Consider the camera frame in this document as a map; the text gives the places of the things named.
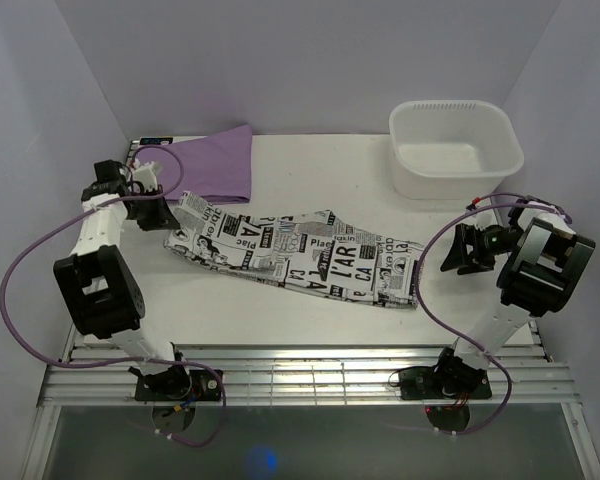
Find newspaper print trousers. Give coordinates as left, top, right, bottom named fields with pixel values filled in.
left=164, top=192, right=423, bottom=308

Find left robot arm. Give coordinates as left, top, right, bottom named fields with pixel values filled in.
left=53, top=160, right=192, bottom=400

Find white plastic basket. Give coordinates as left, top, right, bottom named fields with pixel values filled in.
left=388, top=100, right=525, bottom=201

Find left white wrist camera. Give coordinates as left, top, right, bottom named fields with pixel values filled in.
left=131, top=160, right=162, bottom=191

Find dark label sticker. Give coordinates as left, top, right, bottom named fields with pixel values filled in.
left=139, top=136, right=173, bottom=146

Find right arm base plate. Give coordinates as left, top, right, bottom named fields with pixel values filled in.
left=397, top=366, right=492, bottom=400

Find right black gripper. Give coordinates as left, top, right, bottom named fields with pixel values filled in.
left=439, top=222, right=523, bottom=275

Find aluminium rail frame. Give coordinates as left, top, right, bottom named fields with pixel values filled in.
left=39, top=341, right=600, bottom=479

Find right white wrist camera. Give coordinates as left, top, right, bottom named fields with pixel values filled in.
left=466, top=197, right=499, bottom=230

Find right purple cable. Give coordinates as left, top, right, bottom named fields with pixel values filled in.
left=414, top=192, right=574, bottom=437

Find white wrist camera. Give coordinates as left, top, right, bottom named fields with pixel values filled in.
left=466, top=197, right=499, bottom=230
left=131, top=160, right=162, bottom=191

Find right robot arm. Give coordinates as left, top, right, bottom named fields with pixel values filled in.
left=431, top=196, right=596, bottom=398

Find folded purple trousers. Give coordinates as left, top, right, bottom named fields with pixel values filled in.
left=137, top=125, right=253, bottom=205

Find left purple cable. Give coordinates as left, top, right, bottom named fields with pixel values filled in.
left=0, top=145, right=227, bottom=447

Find purple cable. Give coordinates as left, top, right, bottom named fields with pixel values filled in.
left=414, top=192, right=574, bottom=437
left=0, top=145, right=227, bottom=447

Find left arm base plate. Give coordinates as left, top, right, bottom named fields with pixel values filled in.
left=132, top=369, right=222, bottom=403

